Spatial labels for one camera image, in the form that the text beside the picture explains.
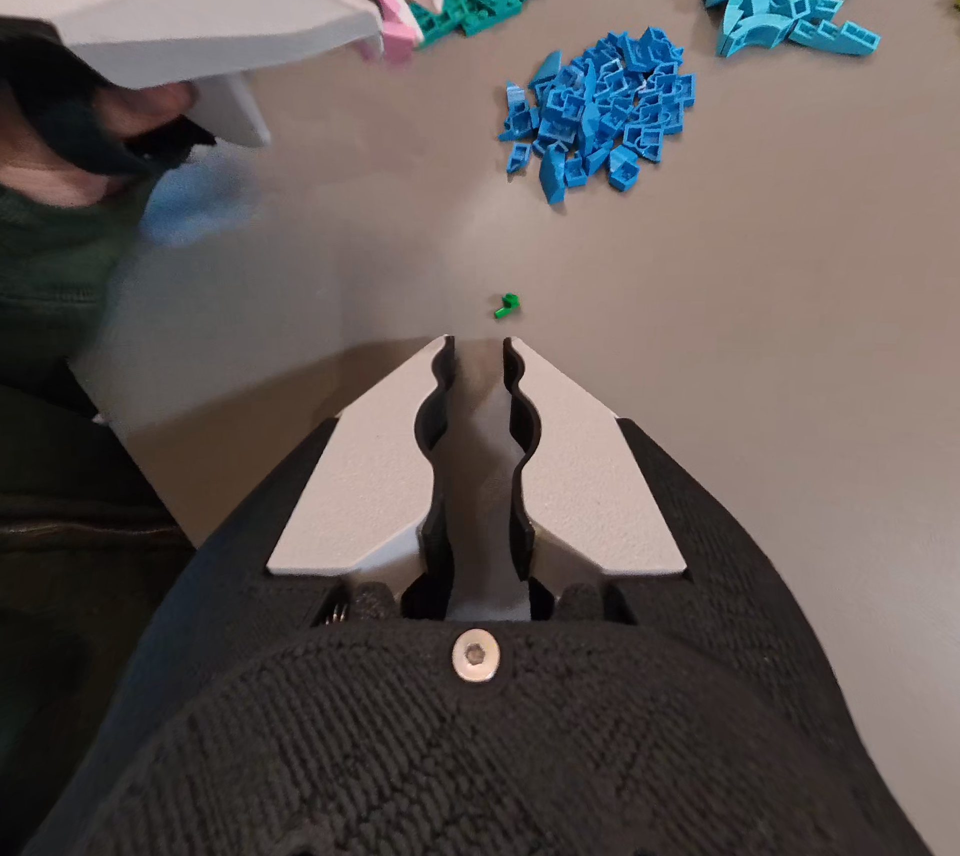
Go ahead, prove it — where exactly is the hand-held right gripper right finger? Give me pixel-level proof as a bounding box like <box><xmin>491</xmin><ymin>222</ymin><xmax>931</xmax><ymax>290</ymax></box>
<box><xmin>503</xmin><ymin>336</ymin><xmax>690</xmax><ymax>580</ymax></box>

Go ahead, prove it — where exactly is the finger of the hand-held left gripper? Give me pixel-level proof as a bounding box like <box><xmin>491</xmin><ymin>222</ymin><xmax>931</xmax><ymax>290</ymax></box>
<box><xmin>0</xmin><ymin>0</ymin><xmax>385</xmax><ymax>92</ymax></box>
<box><xmin>183</xmin><ymin>69</ymin><xmax>273</xmax><ymax>150</ymax></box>

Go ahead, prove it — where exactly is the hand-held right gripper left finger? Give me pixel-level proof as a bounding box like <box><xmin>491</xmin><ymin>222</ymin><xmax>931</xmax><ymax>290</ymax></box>
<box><xmin>265</xmin><ymin>335</ymin><xmax>459</xmax><ymax>581</ymax></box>

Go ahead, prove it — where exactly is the person's left forearm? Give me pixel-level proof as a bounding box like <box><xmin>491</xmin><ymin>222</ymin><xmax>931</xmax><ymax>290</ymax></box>
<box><xmin>0</xmin><ymin>185</ymin><xmax>164</xmax><ymax>394</ymax></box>

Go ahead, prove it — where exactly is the person's left hand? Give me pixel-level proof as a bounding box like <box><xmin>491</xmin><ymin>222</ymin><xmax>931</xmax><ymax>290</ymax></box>
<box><xmin>0</xmin><ymin>76</ymin><xmax>198</xmax><ymax>206</ymax></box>

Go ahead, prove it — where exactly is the person's green jacket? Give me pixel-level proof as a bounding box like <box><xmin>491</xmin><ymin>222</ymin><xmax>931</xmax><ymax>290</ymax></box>
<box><xmin>0</xmin><ymin>382</ymin><xmax>198</xmax><ymax>805</ymax></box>

